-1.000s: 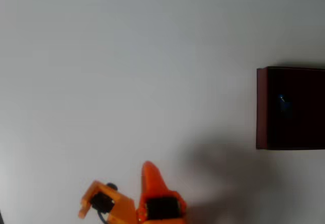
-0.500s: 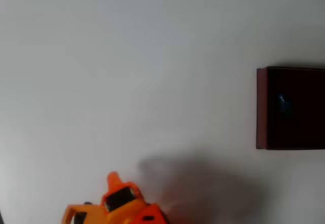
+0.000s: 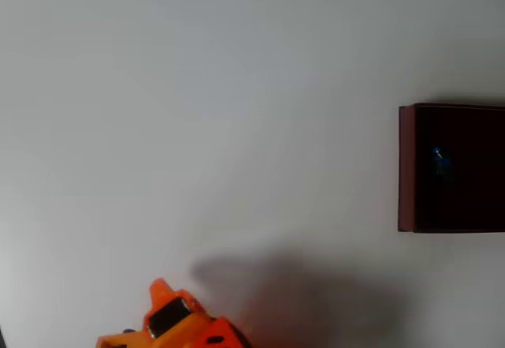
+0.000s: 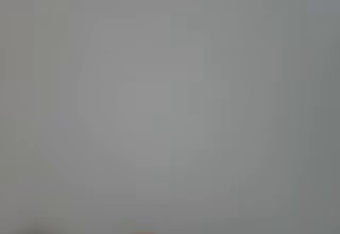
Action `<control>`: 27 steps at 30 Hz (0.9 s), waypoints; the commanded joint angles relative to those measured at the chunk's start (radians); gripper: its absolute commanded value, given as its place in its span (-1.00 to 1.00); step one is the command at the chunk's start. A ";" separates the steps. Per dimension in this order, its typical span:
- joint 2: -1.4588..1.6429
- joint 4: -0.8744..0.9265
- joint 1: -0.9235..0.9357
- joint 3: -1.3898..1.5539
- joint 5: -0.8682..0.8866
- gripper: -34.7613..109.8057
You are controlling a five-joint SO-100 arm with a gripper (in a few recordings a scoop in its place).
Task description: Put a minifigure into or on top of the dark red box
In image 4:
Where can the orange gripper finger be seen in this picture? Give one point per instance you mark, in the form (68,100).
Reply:
(143,232)

